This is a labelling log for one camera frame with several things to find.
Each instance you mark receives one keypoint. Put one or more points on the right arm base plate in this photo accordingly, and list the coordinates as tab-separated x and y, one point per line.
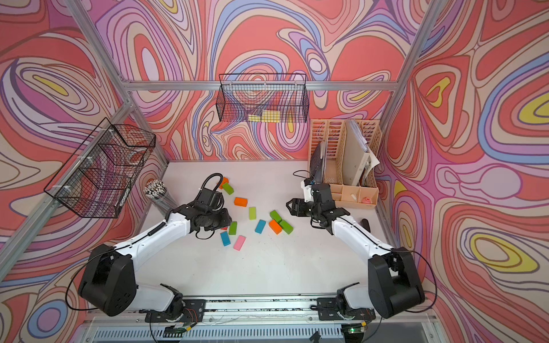
333	308

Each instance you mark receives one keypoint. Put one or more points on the grey stapler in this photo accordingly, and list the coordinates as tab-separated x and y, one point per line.
365	224

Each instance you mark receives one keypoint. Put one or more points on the yellow sticky notes pad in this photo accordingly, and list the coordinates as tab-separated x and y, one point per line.
267	116

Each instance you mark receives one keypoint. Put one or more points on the orange block right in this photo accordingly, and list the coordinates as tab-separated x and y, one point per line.
275	227

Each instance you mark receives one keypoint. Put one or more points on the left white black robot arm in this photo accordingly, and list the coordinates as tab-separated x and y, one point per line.
109	279

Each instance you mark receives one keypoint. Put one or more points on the pink block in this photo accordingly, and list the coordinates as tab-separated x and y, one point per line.
239	243

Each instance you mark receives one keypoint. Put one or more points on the orange block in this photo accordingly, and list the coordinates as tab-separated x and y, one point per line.
240	202
275	227
224	181

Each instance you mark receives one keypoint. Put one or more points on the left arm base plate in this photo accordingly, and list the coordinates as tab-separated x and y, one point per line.
182	311

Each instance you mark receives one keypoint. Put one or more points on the white folder in organizer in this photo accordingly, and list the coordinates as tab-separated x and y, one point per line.
358	158

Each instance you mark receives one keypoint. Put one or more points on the orange block far back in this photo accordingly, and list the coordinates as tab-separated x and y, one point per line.
224	181

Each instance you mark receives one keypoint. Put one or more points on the light green block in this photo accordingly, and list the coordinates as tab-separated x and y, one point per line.
252	213

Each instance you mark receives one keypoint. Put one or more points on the orange block middle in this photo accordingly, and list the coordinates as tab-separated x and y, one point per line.
240	202

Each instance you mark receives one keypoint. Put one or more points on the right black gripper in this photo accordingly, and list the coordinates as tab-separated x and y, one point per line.
296	206

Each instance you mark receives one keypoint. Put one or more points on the teal block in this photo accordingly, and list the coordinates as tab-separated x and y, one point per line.
260	226
225	239

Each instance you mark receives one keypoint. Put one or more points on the aluminium front rail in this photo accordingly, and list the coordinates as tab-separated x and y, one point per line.
254	309

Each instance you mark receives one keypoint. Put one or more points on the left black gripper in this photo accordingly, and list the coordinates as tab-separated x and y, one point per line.
226	219

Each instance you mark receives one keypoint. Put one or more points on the black wire basket left wall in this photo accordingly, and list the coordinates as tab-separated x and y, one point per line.
97	178

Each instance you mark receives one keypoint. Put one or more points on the black wire basket back wall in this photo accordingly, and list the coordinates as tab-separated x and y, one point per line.
242	94

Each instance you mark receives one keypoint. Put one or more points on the dark tablet in organizer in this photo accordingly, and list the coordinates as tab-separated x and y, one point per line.
318	162

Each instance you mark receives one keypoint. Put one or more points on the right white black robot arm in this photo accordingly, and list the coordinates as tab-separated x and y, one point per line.
393	283

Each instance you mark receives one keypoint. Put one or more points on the black wire basket wall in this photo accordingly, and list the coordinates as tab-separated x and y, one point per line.
242	94
97	178

